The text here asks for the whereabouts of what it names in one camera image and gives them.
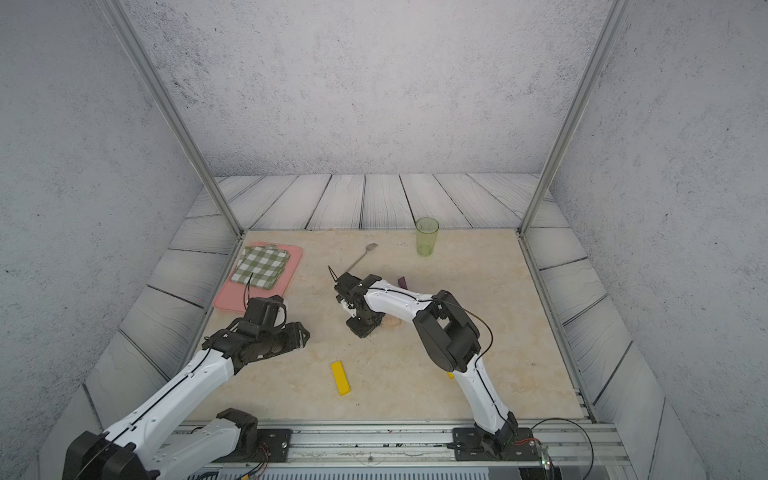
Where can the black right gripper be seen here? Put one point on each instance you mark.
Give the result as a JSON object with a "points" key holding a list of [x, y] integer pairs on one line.
{"points": [[361, 332]]}

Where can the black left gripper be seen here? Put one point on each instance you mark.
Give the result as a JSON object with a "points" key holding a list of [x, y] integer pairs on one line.
{"points": [[297, 338]]}

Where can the wooden square block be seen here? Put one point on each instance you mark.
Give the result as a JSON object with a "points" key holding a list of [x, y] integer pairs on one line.
{"points": [[391, 322]]}

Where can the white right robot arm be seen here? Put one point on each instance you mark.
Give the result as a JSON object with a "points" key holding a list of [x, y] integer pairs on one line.
{"points": [[450, 338]]}

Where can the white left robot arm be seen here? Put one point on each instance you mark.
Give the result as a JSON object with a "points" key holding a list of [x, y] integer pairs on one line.
{"points": [[137, 446]]}

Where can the metal spoon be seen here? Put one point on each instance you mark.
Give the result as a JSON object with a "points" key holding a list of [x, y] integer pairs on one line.
{"points": [[368, 249]]}

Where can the pink cutting board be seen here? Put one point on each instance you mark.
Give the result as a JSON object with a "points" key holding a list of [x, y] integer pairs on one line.
{"points": [[233, 296]]}

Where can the green checked cloth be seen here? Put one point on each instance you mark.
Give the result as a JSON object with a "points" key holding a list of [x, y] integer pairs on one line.
{"points": [[261, 266]]}

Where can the yellow long block left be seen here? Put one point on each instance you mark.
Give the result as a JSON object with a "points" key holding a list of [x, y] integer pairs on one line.
{"points": [[340, 378]]}

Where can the green translucent plastic cup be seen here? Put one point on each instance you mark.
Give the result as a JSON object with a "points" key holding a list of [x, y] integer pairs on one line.
{"points": [[427, 229]]}

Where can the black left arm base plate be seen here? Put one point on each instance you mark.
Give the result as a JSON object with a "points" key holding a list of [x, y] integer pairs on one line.
{"points": [[273, 445]]}

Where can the left aluminium frame post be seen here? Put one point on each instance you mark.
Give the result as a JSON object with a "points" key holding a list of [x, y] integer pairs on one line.
{"points": [[134, 49]]}

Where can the aluminium frame post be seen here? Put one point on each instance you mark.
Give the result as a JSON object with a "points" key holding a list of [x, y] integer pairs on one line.
{"points": [[595, 65], [134, 49]]}

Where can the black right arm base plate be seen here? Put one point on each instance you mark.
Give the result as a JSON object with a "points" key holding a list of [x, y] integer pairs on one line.
{"points": [[475, 444]]}

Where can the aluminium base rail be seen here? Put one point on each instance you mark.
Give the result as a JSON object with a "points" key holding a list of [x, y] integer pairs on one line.
{"points": [[418, 450]]}

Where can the right aluminium frame post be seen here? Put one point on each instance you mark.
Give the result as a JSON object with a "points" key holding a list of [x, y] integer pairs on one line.
{"points": [[595, 65]]}

